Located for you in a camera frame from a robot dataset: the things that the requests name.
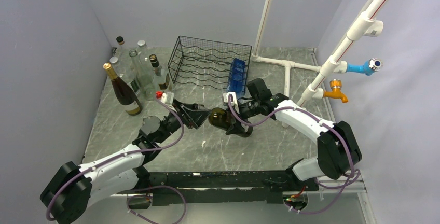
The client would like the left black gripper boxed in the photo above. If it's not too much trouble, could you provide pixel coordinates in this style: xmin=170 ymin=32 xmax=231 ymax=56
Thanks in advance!
xmin=156 ymin=99 xmax=212 ymax=144

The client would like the bottle black gold cap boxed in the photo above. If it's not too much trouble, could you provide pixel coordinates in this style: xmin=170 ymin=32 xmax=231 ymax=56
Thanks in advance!
xmin=149 ymin=54 xmax=173 ymax=91

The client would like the blue tinted clear bottle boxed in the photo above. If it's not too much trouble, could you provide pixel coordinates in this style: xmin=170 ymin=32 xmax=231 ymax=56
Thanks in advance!
xmin=129 ymin=49 xmax=156 ymax=101

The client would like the dark wine bottle gold cap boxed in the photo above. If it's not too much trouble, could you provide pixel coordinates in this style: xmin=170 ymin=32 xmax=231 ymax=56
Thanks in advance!
xmin=103 ymin=63 xmax=142 ymax=116

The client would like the clear bottle dark neck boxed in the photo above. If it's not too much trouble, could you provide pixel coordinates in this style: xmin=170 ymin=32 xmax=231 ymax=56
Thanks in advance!
xmin=109 ymin=56 xmax=140 ymax=95

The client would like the clear bottle silver cap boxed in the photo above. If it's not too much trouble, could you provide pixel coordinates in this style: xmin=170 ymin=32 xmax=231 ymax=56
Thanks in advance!
xmin=137 ymin=39 xmax=150 ymax=64

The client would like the clear bottle blue medallion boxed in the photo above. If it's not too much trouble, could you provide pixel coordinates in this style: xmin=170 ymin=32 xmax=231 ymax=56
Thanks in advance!
xmin=116 ymin=36 xmax=132 ymax=69

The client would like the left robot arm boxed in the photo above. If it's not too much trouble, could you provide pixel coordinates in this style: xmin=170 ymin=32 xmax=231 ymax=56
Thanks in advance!
xmin=40 ymin=100 xmax=211 ymax=223

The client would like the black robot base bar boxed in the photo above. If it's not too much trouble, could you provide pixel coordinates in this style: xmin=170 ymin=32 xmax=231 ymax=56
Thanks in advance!
xmin=123 ymin=170 xmax=319 ymax=206

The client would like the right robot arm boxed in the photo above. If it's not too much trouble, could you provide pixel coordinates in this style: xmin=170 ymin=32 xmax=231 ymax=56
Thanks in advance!
xmin=223 ymin=78 xmax=362 ymax=190

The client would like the blue square dash bottle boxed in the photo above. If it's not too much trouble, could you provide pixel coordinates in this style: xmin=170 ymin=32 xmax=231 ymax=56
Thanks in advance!
xmin=227 ymin=58 xmax=245 ymax=97

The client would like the orange faucet tap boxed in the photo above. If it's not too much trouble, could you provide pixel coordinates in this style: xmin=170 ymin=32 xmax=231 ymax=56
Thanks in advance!
xmin=323 ymin=79 xmax=349 ymax=103

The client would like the blue faucet tap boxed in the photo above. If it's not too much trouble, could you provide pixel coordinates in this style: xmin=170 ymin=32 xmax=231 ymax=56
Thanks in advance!
xmin=346 ymin=58 xmax=382 ymax=76

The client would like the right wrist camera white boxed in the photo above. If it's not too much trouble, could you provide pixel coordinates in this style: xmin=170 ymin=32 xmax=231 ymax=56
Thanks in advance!
xmin=223 ymin=92 xmax=238 ymax=107

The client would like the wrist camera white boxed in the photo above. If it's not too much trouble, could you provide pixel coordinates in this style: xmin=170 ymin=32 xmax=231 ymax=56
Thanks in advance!
xmin=155 ymin=91 xmax=174 ymax=106
xmin=223 ymin=92 xmax=238 ymax=107

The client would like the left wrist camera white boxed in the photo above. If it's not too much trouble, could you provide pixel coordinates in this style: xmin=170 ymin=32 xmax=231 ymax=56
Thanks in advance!
xmin=155 ymin=91 xmax=174 ymax=106

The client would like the black wire wine rack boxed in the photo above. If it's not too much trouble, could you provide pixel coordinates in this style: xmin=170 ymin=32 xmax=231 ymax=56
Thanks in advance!
xmin=168 ymin=36 xmax=252 ymax=97

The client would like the white pvc pipe frame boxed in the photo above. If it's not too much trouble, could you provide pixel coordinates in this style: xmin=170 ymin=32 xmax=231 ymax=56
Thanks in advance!
xmin=251 ymin=0 xmax=413 ymax=127

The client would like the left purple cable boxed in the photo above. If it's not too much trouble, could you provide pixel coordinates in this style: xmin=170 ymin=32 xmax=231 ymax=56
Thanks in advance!
xmin=45 ymin=97 xmax=188 ymax=224

